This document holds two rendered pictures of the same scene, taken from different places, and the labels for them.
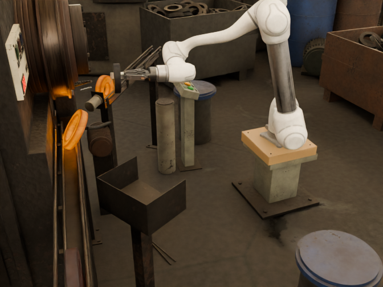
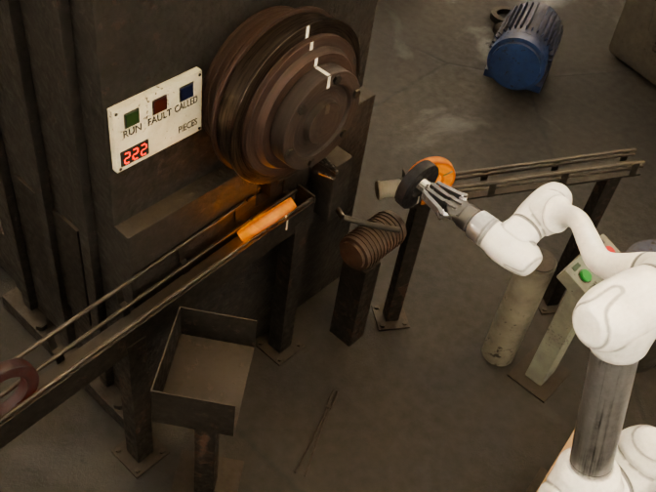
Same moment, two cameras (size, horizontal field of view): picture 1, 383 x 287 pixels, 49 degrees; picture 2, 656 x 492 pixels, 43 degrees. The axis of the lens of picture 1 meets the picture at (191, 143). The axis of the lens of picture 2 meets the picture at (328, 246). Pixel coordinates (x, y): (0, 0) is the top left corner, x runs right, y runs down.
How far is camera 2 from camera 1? 144 cm
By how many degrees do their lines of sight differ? 43
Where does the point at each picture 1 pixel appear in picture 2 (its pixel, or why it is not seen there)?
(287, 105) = (578, 458)
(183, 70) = (507, 251)
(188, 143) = (547, 348)
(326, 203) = not seen: outside the picture
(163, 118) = (515, 281)
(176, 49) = (540, 209)
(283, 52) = (602, 378)
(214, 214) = (439, 479)
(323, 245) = not seen: outside the picture
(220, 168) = (567, 430)
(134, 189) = (228, 355)
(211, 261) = not seen: outside the picture
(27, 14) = (230, 59)
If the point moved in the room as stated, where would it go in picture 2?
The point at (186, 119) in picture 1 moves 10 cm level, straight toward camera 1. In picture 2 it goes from (560, 314) to (538, 325)
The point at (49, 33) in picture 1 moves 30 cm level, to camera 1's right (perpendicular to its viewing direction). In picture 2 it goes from (228, 103) to (292, 182)
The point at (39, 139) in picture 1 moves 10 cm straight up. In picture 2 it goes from (153, 215) to (151, 185)
